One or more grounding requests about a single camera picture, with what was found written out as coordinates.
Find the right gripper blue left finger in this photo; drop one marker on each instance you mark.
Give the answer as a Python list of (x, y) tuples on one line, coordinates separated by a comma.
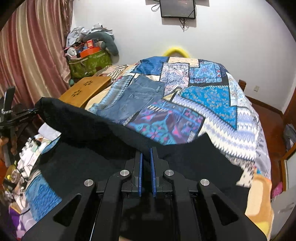
[(133, 185)]

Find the yellow curved foam tube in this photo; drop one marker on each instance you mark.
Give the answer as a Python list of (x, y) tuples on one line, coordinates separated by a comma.
[(176, 50)]

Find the wooden lap table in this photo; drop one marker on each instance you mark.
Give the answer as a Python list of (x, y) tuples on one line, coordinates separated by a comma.
[(86, 88)]

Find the small black wall monitor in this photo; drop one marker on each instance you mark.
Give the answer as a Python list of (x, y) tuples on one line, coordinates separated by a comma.
[(178, 9)]

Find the grey plush pillow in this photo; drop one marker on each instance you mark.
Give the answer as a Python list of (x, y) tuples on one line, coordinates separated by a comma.
[(108, 41)]

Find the blue patchwork quilt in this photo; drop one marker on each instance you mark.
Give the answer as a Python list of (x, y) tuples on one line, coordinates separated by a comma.
[(200, 97)]

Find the folded blue jeans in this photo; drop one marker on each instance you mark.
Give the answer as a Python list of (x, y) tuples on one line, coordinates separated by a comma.
[(128, 96)]

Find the grey clothes pile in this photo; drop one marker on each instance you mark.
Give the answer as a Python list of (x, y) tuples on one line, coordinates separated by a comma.
[(78, 33)]

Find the striped pink curtain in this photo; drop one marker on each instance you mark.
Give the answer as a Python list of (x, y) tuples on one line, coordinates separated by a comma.
[(32, 50)]

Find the green storage bag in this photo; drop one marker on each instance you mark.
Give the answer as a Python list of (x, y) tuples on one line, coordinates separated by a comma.
[(89, 65)]

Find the wooden wardrobe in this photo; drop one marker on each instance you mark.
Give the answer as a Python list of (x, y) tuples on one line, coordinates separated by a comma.
[(289, 137)]

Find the orange box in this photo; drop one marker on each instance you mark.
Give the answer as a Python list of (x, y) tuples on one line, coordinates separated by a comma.
[(89, 51)]

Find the black pants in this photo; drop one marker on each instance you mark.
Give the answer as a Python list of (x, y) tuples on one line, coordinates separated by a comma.
[(91, 147)]

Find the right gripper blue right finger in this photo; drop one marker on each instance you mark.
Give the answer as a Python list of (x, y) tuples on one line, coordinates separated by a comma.
[(160, 186)]

